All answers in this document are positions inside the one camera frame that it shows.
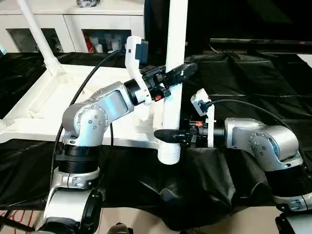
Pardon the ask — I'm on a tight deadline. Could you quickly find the flat white sheet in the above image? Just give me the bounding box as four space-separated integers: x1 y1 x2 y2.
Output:
296 54 312 72

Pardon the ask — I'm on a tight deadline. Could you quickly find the patterned bowl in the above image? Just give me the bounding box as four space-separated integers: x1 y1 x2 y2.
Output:
76 0 101 8

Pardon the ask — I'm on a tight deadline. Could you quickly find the black work mat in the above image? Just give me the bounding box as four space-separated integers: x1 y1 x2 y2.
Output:
0 50 312 232

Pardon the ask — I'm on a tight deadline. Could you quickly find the long black bar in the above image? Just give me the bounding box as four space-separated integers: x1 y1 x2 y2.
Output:
209 38 312 55

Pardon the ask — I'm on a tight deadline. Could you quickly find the dark blue upright post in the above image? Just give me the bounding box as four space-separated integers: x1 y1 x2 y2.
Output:
143 0 153 64

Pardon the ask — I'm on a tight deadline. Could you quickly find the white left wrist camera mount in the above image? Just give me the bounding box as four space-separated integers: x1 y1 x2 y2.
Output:
123 36 151 106

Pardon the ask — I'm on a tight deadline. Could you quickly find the red packet behind glass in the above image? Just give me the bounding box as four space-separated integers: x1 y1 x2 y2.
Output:
84 34 95 53

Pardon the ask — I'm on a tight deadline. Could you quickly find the white plastic table top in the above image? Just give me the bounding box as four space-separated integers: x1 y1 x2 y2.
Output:
0 62 182 153

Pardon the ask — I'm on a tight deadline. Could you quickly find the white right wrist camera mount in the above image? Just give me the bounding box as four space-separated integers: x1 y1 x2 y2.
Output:
190 88 217 149

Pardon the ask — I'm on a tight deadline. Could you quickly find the white glass-door cabinet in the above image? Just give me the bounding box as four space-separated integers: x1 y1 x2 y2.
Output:
0 3 145 54

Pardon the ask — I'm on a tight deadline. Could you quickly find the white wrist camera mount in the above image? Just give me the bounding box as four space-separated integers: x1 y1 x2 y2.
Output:
190 88 217 149
123 36 151 106

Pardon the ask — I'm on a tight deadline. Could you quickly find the dark robot foot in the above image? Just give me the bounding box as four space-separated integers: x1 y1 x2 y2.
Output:
106 222 134 234

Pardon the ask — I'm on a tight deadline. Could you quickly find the white plastic table leg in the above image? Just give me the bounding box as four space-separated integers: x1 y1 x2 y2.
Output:
157 0 189 166
17 0 63 75

